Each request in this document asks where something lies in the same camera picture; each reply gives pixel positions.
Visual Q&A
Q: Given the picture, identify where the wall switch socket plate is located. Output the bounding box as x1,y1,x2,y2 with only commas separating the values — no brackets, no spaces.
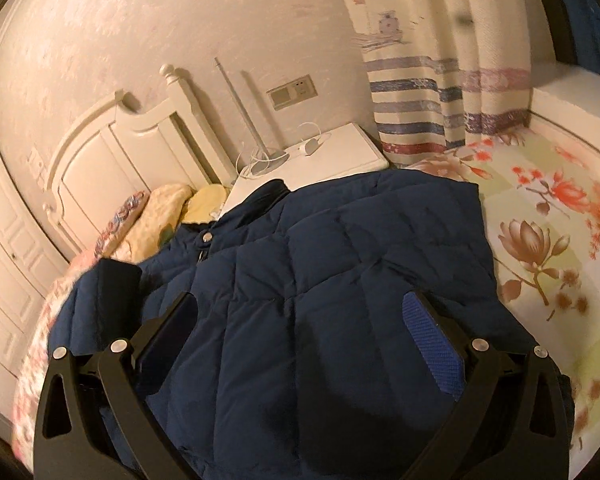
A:
266,75,317,110

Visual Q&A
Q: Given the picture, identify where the round patterned cushion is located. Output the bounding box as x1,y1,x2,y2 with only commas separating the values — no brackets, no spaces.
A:
94,191,150,258

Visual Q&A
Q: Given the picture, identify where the striped patterned curtain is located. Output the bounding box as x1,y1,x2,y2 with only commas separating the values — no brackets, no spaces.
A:
344,0,531,167

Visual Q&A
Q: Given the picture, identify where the white desk lamp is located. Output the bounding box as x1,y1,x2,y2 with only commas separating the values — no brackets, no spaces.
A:
213,56,289,177

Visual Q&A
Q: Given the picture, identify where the cream yellow pillow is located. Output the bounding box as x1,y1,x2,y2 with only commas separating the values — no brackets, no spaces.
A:
111,183,194,263

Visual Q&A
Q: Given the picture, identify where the floral bed quilt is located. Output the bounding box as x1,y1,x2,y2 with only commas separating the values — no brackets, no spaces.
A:
12,130,600,479

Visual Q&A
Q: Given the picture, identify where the navy blue puffer jacket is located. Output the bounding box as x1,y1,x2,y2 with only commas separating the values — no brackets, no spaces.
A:
47,168,577,480

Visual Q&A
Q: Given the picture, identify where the white wooden headboard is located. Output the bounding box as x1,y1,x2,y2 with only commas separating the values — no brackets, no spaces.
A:
43,64,237,252

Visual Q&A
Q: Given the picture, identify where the white wardrobe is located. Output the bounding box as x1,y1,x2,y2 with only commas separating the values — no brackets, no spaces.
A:
0,152,68,422

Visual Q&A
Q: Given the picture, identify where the white nightstand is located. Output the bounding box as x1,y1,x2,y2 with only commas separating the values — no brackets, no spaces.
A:
220,122,389,216

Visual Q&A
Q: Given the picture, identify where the white charger with cable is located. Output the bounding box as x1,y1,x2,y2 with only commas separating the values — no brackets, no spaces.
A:
234,122,329,180

